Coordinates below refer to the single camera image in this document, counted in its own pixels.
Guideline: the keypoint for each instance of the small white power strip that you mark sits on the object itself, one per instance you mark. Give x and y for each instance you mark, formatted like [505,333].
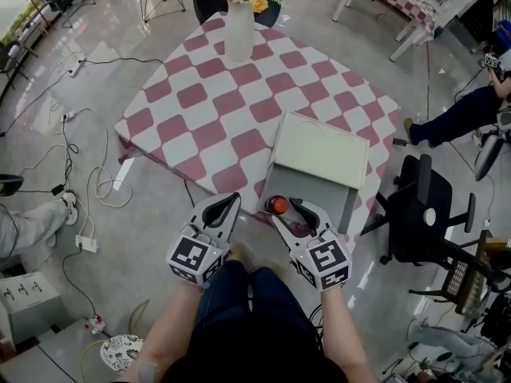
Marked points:
[68,115]

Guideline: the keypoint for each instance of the floral patterned stool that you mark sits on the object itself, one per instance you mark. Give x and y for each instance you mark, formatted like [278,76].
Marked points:
[120,351]

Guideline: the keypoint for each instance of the pink checkered tablecloth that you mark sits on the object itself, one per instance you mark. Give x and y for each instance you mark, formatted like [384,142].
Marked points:
[223,106]

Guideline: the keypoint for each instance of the white hinged box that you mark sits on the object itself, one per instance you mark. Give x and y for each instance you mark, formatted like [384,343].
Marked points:
[321,154]

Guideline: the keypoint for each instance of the person's legs in jeans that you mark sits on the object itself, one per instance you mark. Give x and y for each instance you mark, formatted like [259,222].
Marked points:
[259,305]

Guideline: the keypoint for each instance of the small red-capped bottle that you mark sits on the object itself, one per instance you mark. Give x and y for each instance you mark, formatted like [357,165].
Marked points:
[276,205]

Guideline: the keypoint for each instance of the black power adapter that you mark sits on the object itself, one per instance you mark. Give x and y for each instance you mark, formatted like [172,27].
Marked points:
[58,190]

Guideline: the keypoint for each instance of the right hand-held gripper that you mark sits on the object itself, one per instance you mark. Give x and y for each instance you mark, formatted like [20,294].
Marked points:
[326,259]

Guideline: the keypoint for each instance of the person's tan shoe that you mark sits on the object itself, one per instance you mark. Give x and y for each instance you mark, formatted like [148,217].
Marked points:
[241,255]

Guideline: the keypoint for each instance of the white vase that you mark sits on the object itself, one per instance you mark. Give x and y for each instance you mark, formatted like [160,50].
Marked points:
[239,30]

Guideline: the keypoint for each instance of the person's left forearm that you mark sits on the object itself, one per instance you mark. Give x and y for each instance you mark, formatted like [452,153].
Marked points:
[171,325]

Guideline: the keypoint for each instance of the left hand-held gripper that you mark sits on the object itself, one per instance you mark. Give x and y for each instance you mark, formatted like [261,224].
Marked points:
[194,255]

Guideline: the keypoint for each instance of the white storage box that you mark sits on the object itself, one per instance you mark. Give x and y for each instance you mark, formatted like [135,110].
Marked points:
[28,301]

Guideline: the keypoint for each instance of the person's right forearm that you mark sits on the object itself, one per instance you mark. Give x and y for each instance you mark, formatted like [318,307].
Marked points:
[342,325]

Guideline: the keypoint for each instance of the black round chair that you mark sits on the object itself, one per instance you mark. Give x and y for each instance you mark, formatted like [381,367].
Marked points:
[207,6]

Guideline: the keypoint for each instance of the pale denim cloth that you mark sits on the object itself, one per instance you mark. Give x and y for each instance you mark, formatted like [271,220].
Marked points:
[451,339]

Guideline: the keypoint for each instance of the black office chair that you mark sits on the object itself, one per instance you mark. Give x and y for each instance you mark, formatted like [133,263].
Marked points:
[423,214]

